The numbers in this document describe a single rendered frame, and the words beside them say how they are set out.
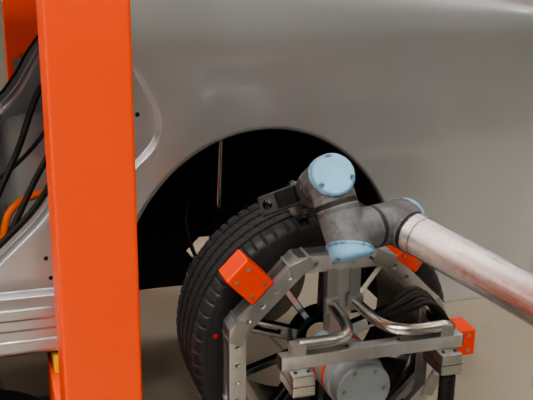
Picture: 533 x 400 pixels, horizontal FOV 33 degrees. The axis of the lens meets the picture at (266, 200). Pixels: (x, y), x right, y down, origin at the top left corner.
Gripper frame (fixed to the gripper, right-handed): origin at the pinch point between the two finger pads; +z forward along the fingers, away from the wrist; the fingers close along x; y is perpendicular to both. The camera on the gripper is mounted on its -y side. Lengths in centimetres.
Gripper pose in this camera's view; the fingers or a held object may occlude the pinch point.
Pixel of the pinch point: (289, 206)
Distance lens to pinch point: 215.0
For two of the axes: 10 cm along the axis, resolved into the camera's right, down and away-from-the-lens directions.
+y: 9.3, -2.9, 2.2
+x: -3.2, -9.4, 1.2
